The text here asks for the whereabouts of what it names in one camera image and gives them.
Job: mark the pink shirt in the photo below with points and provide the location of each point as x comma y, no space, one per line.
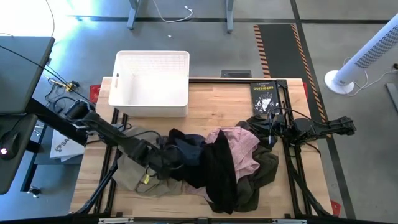
242,149

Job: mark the grey metal bar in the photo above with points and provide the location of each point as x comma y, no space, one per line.
392,95

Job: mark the black garment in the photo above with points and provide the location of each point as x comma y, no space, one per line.
219,174

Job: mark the silver metal bracket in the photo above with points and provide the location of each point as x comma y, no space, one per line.
115,220
289,221

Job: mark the grey desk top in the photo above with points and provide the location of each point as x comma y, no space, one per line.
18,74

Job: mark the white tower fan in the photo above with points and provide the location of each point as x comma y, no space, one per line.
360,59

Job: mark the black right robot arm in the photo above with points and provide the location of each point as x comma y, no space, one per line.
329,126

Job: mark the red corner clamp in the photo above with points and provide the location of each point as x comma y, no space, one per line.
94,93
306,90
335,208

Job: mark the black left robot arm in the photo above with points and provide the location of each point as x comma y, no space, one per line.
102,127

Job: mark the khaki garment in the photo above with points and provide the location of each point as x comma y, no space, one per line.
130,174

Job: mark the black aluminium rig frame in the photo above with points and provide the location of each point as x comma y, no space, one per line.
217,80

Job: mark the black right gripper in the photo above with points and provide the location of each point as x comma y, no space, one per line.
281,127

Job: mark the black computer mouse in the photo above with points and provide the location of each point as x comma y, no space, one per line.
9,143

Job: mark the dark olive garment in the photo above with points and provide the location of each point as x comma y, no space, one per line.
264,165

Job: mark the grey desk leg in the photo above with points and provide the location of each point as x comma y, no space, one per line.
229,18
132,18

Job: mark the navy blue garment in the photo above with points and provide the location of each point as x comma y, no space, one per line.
189,152

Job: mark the black desk top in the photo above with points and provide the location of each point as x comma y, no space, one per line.
12,174

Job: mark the black floor socket box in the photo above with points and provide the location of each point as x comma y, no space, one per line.
235,74

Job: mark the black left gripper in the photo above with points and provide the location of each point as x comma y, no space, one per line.
158,160

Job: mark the black hazard-striped floor mat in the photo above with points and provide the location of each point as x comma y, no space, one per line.
280,46

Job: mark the black caster wheel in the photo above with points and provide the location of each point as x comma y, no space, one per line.
34,191

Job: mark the white plastic laundry basket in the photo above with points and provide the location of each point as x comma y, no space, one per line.
149,84

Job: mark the black Outsiders book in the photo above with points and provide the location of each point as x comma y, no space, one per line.
264,96

